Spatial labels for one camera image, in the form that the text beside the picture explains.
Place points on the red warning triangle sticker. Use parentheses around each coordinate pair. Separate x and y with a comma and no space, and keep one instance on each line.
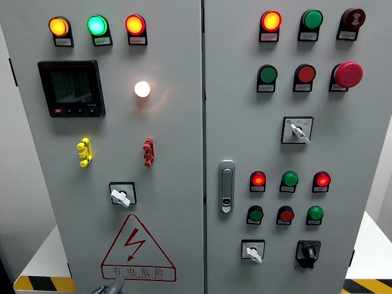
(131,238)

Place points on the black yellow striped tape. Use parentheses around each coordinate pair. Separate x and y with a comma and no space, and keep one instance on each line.
(61,283)
(373,286)

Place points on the silver door lock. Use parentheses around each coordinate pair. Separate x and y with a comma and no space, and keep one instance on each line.
(226,183)

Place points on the small label plate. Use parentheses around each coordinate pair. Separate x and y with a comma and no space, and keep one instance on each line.
(319,190)
(307,36)
(266,88)
(101,41)
(257,189)
(63,42)
(269,37)
(137,41)
(302,88)
(283,223)
(313,223)
(346,35)
(253,222)
(287,190)
(337,88)

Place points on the small green push button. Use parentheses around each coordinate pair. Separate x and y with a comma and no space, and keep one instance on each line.
(315,213)
(255,215)

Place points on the small red lit lamp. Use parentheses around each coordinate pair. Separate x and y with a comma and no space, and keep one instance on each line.
(322,180)
(258,179)

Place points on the small red push button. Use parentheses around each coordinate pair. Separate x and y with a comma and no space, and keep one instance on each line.
(286,215)

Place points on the white round lamp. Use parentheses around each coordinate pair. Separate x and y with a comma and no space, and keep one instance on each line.
(142,89)

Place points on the black display meter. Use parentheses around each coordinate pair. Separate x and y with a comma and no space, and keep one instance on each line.
(71,88)

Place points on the small green lamp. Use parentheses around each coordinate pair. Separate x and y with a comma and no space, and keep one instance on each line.
(289,179)

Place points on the pale grey cabinet door with lock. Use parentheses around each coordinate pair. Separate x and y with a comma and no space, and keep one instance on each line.
(245,122)

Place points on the black door hinge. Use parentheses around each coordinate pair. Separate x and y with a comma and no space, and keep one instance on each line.
(352,258)
(13,73)

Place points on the bright green round lamp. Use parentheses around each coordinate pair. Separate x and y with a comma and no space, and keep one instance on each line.
(97,25)

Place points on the large red-rimmed lit lamp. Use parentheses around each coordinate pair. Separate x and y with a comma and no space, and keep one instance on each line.
(271,21)
(134,24)

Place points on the yellow round lamp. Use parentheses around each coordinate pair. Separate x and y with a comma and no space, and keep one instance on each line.
(58,26)

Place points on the large red stop button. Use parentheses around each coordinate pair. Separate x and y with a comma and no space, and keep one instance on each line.
(348,74)

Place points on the large green round lamp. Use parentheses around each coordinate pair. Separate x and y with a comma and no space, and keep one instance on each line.
(312,19)

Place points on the dark red buzzer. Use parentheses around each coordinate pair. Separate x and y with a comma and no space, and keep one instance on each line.
(354,18)

